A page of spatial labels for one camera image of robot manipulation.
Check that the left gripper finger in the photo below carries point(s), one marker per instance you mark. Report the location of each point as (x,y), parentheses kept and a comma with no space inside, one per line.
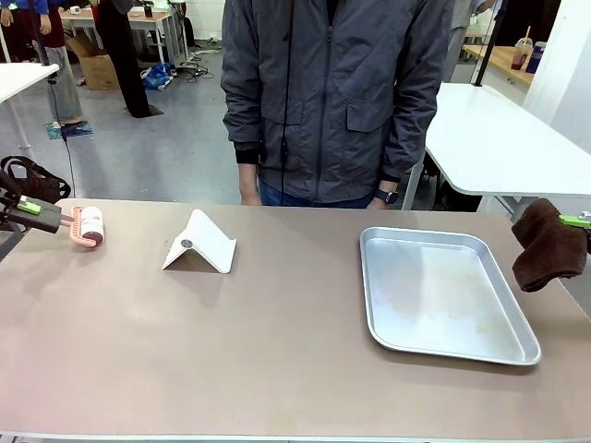
(37,223)
(41,210)

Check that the brown cloth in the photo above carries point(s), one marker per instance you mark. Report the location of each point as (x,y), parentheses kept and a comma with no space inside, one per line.
(545,249)

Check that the pink lint roller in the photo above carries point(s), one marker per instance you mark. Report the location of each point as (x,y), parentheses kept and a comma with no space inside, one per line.
(90,226)

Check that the person's left forearm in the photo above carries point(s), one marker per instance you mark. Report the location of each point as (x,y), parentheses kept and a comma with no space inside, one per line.
(411,138)

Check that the person's right forearm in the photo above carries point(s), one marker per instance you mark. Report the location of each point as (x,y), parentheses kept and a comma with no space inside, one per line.
(242,129)

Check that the person's right hand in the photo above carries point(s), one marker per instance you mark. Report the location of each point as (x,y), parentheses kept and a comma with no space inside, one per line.
(249,184)

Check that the black bag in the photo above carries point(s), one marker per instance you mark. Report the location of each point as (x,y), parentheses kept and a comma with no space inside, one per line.
(37,184)

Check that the bystander in grey trousers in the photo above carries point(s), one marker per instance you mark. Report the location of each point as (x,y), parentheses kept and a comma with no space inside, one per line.
(64,83)

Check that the small white table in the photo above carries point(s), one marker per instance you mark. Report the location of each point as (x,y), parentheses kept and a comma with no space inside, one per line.
(18,78)

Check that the cardboard box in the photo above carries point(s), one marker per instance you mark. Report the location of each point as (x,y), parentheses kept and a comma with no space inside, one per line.
(97,69)

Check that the silver metal tray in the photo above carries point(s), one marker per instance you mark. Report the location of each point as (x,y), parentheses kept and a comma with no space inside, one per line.
(443,295)

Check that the white folded roller stand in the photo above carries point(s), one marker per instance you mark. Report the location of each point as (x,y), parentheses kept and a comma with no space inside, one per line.
(203,244)

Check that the blue cup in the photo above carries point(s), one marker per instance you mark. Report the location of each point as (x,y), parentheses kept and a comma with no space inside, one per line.
(536,57)

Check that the wooden workbench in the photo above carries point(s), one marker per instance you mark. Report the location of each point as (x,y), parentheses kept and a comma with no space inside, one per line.
(503,64)

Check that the red drink cup with straw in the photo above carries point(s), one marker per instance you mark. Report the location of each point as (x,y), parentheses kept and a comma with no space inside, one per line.
(521,54)

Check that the blue plastic bag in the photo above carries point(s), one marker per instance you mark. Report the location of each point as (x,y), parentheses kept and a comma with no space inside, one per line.
(157,76)

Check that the bystander in black trousers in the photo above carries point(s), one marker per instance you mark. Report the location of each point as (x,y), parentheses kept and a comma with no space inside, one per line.
(129,55)

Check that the black wrist watch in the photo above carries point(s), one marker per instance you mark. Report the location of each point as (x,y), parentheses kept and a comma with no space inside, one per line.
(387,196)

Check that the black pole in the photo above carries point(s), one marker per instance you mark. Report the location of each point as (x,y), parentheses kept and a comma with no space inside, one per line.
(487,41)

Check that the wooden top background table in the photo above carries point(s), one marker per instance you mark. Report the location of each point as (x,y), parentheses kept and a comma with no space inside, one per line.
(152,20)

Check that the bystander in grey clothes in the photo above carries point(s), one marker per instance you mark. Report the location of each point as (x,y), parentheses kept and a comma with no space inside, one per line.
(461,27)

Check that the grey jacket torso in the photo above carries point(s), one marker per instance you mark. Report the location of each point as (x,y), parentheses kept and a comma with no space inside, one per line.
(332,92)

